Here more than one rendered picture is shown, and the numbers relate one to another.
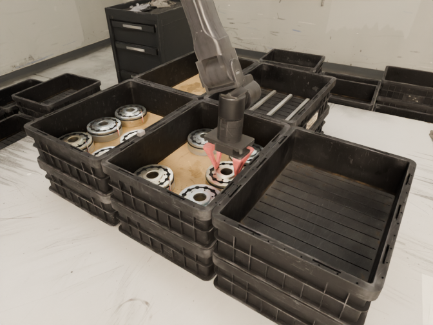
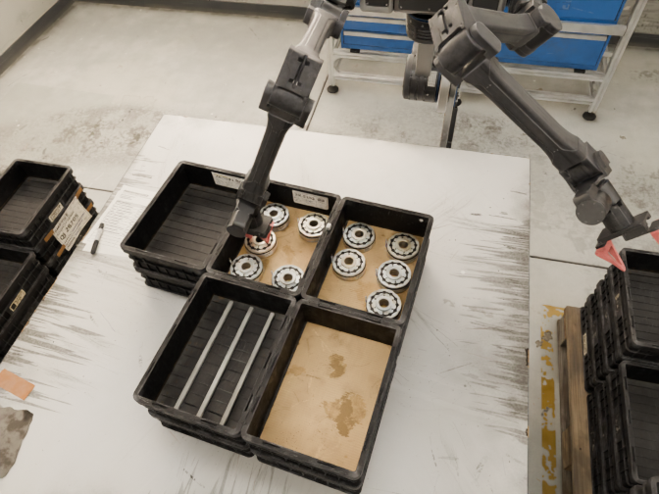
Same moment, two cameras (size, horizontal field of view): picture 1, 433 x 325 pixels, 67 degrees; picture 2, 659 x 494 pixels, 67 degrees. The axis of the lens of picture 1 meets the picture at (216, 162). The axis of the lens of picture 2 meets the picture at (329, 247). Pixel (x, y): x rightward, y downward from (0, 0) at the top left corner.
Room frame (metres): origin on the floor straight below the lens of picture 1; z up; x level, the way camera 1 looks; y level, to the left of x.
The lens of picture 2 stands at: (1.66, 0.01, 2.14)
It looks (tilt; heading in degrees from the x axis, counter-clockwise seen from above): 54 degrees down; 170
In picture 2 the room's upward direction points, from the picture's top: 5 degrees counter-clockwise
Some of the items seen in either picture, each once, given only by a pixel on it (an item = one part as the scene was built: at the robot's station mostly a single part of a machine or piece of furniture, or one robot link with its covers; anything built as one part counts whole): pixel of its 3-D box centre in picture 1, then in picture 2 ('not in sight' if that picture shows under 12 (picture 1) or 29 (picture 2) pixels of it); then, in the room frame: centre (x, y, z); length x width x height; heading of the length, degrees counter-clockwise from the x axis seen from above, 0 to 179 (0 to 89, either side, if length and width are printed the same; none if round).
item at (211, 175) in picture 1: (226, 173); (260, 240); (0.65, -0.02, 0.86); 0.10 x 0.10 x 0.01
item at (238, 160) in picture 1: (233, 158); not in sight; (0.64, -0.04, 0.91); 0.07 x 0.07 x 0.09; 56
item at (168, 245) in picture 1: (204, 194); not in sight; (0.68, 0.03, 0.76); 0.40 x 0.30 x 0.12; 147
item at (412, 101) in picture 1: (406, 110); not in sight; (1.96, -1.25, 0.37); 0.40 x 0.30 x 0.45; 62
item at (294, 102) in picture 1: (271, 104); (224, 355); (1.02, -0.19, 0.87); 0.40 x 0.30 x 0.11; 147
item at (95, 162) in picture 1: (118, 114); (370, 256); (0.85, 0.28, 0.92); 0.40 x 0.30 x 0.02; 147
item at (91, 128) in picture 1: (104, 125); (393, 273); (0.89, 0.35, 0.86); 0.10 x 0.10 x 0.01
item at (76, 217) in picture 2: not in sight; (72, 222); (-0.06, -0.86, 0.41); 0.31 x 0.02 x 0.16; 152
